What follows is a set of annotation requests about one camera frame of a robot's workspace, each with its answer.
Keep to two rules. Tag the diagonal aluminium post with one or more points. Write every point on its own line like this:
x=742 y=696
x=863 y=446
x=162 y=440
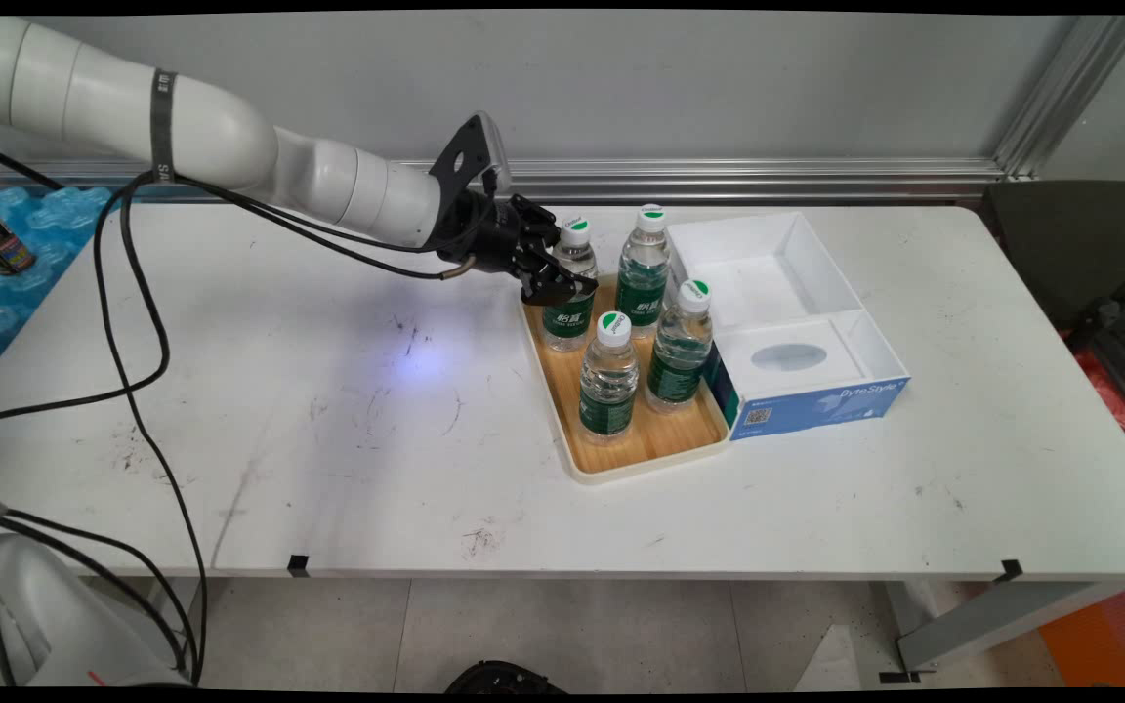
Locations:
x=1061 y=98

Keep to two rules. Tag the black round floor object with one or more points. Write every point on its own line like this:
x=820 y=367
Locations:
x=504 y=679

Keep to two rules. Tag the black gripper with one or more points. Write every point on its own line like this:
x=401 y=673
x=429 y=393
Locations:
x=489 y=234

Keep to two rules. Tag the orange box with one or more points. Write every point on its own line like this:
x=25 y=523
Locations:
x=1109 y=635

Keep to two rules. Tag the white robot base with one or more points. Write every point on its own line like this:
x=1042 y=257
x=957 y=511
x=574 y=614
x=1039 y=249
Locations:
x=35 y=615

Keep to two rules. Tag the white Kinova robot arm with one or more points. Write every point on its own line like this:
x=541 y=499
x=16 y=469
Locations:
x=211 y=137

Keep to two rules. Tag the black tape marker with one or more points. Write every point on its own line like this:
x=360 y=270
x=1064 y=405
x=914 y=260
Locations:
x=298 y=565
x=1012 y=570

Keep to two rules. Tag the red bag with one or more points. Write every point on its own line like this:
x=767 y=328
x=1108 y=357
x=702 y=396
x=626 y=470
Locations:
x=1114 y=400

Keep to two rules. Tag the blue white ByteStyle box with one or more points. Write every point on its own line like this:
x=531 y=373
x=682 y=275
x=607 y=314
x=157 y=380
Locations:
x=816 y=405

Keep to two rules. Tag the green label water bottle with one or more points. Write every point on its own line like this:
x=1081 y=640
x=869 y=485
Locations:
x=641 y=288
x=677 y=366
x=567 y=327
x=607 y=400

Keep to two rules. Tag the wooden tray with cream rim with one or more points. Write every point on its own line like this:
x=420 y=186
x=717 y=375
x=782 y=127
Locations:
x=553 y=391

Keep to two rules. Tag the blue plastic bottle pack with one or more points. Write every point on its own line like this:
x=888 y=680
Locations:
x=45 y=220

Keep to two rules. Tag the white insert with grey oval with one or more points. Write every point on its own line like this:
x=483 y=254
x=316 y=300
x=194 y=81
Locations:
x=787 y=356

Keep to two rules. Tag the horizontal aluminium rail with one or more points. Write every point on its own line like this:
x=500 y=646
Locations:
x=719 y=181

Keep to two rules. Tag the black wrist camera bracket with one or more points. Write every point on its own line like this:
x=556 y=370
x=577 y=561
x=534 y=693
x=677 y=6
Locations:
x=470 y=156

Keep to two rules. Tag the white table leg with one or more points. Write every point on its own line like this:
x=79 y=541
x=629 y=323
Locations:
x=992 y=615

